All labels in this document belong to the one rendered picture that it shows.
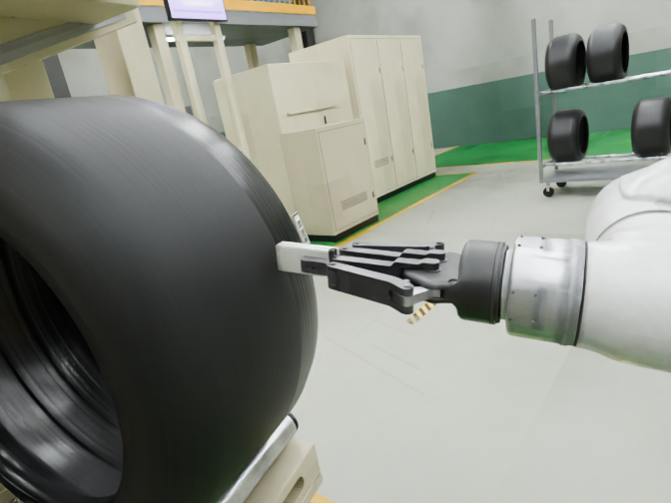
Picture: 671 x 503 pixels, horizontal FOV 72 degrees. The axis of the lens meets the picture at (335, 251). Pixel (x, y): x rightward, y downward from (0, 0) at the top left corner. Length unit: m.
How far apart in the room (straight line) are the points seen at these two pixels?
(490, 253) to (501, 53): 11.53
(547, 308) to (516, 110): 11.47
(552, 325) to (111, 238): 0.37
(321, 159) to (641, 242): 4.65
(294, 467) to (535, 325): 0.49
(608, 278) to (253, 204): 0.35
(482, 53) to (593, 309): 11.73
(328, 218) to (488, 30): 7.87
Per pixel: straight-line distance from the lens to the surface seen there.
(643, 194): 0.52
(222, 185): 0.52
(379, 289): 0.42
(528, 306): 0.40
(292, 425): 0.80
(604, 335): 0.41
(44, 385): 0.94
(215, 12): 4.75
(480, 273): 0.41
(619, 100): 11.38
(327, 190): 5.02
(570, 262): 0.40
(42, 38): 1.11
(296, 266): 0.50
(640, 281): 0.40
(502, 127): 11.98
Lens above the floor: 1.37
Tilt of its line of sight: 17 degrees down
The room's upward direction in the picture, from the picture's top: 11 degrees counter-clockwise
